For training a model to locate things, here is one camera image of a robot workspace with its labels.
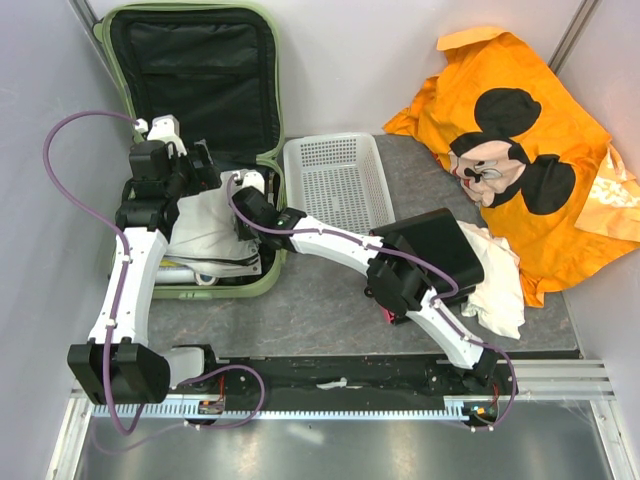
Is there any grey white garment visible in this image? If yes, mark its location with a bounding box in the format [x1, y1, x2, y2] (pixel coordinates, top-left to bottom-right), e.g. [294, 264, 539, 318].
[165, 172, 262, 278]

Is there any green hard-shell suitcase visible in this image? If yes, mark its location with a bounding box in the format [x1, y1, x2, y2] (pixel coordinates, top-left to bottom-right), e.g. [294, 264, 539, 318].
[93, 0, 288, 300]

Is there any white perforated plastic basket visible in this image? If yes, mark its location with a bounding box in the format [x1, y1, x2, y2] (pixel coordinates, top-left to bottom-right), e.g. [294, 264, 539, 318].
[282, 132, 396, 235]

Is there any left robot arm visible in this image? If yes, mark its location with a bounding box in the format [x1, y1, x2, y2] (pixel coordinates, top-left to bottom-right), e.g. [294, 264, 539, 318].
[67, 140, 222, 405]

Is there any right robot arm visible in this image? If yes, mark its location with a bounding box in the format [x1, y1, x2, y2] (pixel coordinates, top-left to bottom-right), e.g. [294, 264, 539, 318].
[227, 187, 499, 394]

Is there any white tube with round cap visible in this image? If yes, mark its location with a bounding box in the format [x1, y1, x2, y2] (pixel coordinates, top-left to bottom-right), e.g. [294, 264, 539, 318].
[155, 268, 219, 286]

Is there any black box with pink ends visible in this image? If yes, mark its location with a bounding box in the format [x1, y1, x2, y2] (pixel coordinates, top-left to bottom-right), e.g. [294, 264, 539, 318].
[365, 208, 484, 324]

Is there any white crumpled cloth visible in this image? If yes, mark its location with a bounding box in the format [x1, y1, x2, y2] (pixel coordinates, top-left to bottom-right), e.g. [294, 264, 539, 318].
[458, 221, 525, 340]

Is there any orange cartoon mouse cloth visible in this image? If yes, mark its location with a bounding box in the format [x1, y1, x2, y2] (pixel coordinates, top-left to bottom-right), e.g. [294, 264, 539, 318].
[384, 27, 639, 307]

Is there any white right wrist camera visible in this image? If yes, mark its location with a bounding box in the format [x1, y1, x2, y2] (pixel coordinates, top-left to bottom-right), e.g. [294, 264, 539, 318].
[232, 169, 266, 194]

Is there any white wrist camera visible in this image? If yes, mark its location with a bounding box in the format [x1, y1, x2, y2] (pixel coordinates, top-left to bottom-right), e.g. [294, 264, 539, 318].
[232, 169, 266, 194]
[134, 115, 187, 156]

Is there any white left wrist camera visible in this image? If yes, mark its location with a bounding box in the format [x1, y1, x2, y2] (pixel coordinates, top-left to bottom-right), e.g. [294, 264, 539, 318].
[134, 115, 187, 156]

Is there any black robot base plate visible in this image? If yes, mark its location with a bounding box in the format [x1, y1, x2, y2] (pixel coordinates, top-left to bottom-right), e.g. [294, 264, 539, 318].
[202, 353, 516, 414]

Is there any slotted cable duct rail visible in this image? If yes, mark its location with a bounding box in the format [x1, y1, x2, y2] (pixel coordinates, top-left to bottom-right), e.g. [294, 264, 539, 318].
[92, 397, 503, 421]

